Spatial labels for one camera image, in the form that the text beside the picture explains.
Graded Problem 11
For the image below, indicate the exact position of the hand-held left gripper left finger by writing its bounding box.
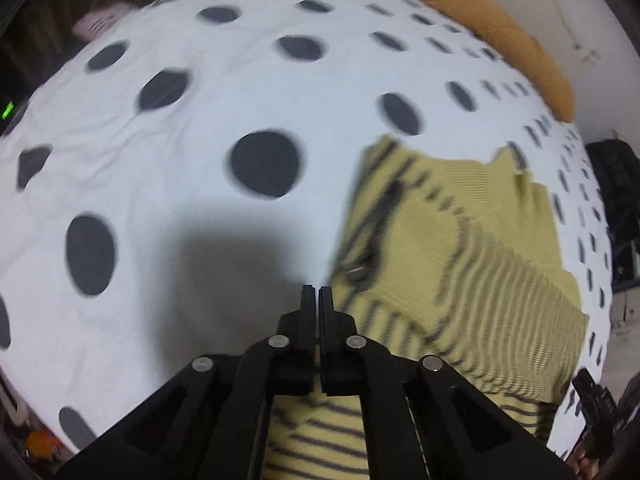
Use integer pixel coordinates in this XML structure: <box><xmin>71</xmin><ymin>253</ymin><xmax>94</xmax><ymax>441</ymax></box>
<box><xmin>55</xmin><ymin>284</ymin><xmax>316</xmax><ymax>480</ymax></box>

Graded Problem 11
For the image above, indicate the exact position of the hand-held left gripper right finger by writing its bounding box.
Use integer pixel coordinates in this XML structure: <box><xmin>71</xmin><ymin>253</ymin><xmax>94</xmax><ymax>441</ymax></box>
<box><xmin>319</xmin><ymin>286</ymin><xmax>577</xmax><ymax>480</ymax></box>

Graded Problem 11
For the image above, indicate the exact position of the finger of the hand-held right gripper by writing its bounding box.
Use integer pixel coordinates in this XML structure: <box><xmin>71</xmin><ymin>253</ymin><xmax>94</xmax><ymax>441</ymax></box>
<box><xmin>572</xmin><ymin>369</ymin><xmax>622</xmax><ymax>443</ymax></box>

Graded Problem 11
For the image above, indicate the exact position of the yellow striped knit sweater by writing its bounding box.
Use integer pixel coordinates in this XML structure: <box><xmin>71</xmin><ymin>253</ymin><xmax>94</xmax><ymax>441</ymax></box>
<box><xmin>262</xmin><ymin>135</ymin><xmax>590</xmax><ymax>480</ymax></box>

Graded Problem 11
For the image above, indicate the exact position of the person's right hand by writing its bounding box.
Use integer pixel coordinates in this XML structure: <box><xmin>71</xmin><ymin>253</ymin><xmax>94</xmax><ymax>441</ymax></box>
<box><xmin>569</xmin><ymin>447</ymin><xmax>603</xmax><ymax>480</ymax></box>

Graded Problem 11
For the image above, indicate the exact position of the white polka dot bed cover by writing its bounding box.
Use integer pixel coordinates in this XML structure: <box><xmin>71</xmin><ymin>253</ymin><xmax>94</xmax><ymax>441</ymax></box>
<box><xmin>0</xmin><ymin>0</ymin><xmax>618</xmax><ymax>466</ymax></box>

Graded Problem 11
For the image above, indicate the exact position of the black bag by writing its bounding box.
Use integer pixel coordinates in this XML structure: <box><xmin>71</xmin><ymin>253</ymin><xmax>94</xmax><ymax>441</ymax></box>
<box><xmin>585</xmin><ymin>137</ymin><xmax>640</xmax><ymax>292</ymax></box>

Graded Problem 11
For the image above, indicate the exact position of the orange object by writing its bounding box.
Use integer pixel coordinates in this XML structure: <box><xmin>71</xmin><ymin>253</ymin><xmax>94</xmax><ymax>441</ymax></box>
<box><xmin>25</xmin><ymin>429</ymin><xmax>67</xmax><ymax>463</ymax></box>

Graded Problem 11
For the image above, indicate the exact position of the orange bolster pillow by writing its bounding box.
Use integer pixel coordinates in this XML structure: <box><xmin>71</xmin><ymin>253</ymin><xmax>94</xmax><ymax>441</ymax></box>
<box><xmin>410</xmin><ymin>0</ymin><xmax>577</xmax><ymax>123</ymax></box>

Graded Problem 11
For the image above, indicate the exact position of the pink cat plush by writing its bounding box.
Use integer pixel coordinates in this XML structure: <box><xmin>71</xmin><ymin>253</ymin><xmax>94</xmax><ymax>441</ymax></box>
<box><xmin>70</xmin><ymin>2</ymin><xmax>138</xmax><ymax>41</ymax></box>

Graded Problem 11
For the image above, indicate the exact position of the white wall cable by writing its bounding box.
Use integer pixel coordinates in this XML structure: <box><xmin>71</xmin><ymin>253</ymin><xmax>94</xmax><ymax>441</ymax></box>
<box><xmin>552</xmin><ymin>0</ymin><xmax>602</xmax><ymax>63</ymax></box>

